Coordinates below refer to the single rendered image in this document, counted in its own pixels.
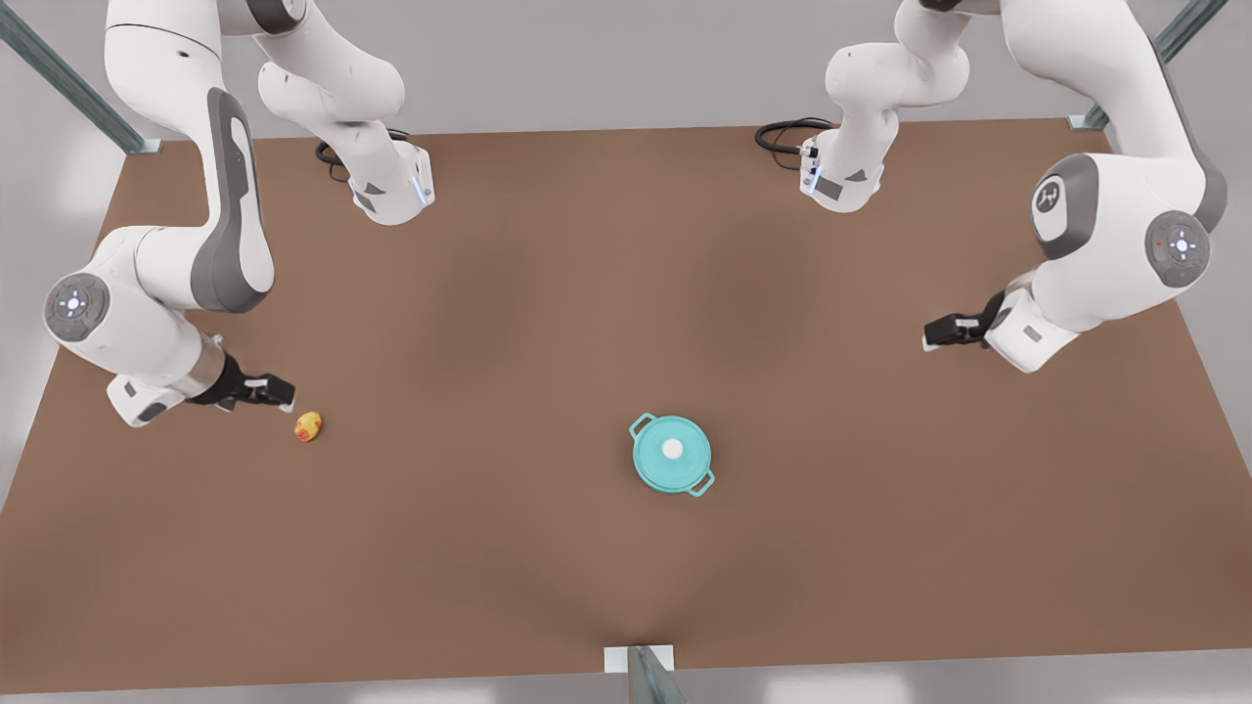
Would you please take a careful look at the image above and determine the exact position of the black cable loop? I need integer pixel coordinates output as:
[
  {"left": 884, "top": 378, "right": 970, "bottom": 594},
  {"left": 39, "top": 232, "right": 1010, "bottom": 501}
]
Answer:
[
  {"left": 315, "top": 128, "right": 412, "bottom": 185},
  {"left": 755, "top": 117, "right": 835, "bottom": 173}
]

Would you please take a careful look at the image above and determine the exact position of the teal pot lid white knob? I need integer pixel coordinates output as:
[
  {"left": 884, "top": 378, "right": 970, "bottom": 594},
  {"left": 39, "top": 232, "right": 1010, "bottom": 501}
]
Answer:
[{"left": 633, "top": 416, "right": 712, "bottom": 493}]

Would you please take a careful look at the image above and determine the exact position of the silver frame post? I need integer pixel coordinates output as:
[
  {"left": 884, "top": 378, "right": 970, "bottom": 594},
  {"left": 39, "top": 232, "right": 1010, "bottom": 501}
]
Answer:
[
  {"left": 1069, "top": 0, "right": 1230, "bottom": 131},
  {"left": 604, "top": 644, "right": 687, "bottom": 704},
  {"left": 0, "top": 3, "right": 162, "bottom": 156}
]

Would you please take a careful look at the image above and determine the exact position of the teal pot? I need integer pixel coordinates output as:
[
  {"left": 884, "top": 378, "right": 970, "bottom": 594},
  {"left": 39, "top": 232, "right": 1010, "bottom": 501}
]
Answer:
[{"left": 628, "top": 412, "right": 717, "bottom": 498}]

